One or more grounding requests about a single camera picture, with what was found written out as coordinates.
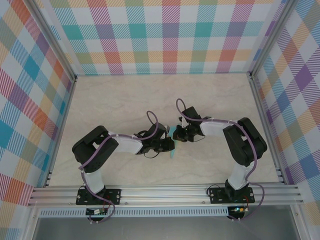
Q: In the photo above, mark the small circuit board green light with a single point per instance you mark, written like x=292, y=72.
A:
x=238, y=209

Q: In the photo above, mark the aluminium table side rail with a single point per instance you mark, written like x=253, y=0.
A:
x=266, y=125
x=61, y=130

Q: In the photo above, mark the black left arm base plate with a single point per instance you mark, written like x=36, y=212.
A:
x=115, y=196

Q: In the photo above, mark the teal paper sheet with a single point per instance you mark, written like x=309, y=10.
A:
x=173, y=152

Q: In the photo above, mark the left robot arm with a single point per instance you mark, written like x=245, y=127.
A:
x=95, y=150

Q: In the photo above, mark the aluminium upright frame post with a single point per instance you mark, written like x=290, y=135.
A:
x=270, y=40
x=53, y=42

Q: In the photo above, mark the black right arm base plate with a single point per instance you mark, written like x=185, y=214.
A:
x=217, y=195

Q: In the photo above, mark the small black circuit board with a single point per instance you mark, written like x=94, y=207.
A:
x=96, y=212

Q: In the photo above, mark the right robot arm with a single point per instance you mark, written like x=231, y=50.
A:
x=245, y=142

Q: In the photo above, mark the aluminium mounting rail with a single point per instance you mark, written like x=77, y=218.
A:
x=162, y=195

